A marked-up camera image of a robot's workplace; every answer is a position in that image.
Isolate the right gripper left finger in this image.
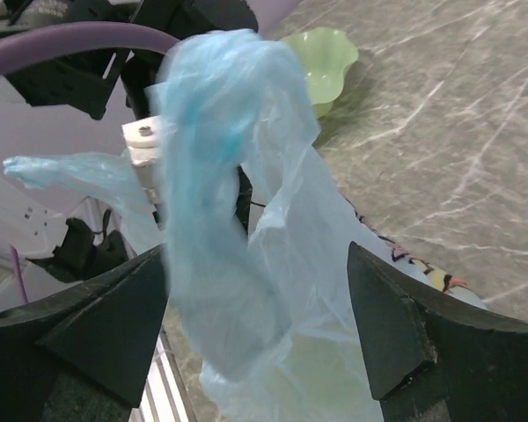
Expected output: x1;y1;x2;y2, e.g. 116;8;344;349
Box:
0;244;168;422

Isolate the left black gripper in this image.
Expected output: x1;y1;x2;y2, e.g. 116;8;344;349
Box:
0;0;259;120

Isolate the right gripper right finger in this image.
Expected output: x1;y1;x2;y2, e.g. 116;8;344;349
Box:
347;243;528;422

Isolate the light blue plastic bag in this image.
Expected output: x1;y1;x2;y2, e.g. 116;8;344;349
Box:
4;29;482;421

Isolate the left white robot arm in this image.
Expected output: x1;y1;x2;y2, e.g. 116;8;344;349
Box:
0;1;259;282

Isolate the light green wavy plate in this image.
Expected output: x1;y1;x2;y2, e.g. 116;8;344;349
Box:
282;26;359;119

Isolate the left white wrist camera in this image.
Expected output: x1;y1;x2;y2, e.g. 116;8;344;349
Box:
121;116;165;229

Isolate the aluminium rail frame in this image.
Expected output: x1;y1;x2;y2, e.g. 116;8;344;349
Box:
0;250;194;422

